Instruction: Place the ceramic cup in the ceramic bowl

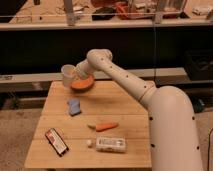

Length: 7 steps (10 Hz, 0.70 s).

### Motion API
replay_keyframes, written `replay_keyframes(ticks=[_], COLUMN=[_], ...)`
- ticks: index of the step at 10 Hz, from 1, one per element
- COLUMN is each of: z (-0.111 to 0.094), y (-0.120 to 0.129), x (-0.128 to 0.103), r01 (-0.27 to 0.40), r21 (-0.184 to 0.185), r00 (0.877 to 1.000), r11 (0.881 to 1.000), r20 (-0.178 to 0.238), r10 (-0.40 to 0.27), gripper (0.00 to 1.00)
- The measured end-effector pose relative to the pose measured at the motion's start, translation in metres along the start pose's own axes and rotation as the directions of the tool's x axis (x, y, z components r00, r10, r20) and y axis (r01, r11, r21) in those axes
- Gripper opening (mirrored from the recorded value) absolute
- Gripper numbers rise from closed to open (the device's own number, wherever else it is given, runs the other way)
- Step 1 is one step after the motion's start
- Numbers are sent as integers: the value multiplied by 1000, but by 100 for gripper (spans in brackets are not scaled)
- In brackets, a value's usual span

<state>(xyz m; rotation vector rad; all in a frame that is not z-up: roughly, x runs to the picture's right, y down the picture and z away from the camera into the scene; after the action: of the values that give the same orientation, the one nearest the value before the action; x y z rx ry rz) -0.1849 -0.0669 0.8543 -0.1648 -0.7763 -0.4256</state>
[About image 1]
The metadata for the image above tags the white ceramic cup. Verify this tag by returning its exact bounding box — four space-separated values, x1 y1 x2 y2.
61 64 78 87

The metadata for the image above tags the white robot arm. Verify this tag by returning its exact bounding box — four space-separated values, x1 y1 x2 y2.
76 49 204 171

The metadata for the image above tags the orange ceramic bowl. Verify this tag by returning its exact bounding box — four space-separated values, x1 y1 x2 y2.
71 75 94 91

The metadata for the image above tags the blue sponge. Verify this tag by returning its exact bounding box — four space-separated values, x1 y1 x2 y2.
67 98 81 116

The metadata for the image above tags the wooden table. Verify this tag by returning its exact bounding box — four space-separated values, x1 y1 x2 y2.
25 81 151 169

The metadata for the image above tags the orange toy carrot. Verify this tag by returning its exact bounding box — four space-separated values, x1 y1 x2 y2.
89 123 119 132

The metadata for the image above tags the small white garlic clove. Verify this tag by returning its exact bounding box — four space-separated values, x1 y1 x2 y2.
86 140 93 148

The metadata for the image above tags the red and black candy bar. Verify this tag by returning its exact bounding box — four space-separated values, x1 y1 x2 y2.
45 128 69 157

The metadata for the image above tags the metal shelf rack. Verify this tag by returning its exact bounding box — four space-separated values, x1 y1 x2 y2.
0 0 213 92

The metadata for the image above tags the black storage crate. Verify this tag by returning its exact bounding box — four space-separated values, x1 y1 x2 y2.
184 50 213 80

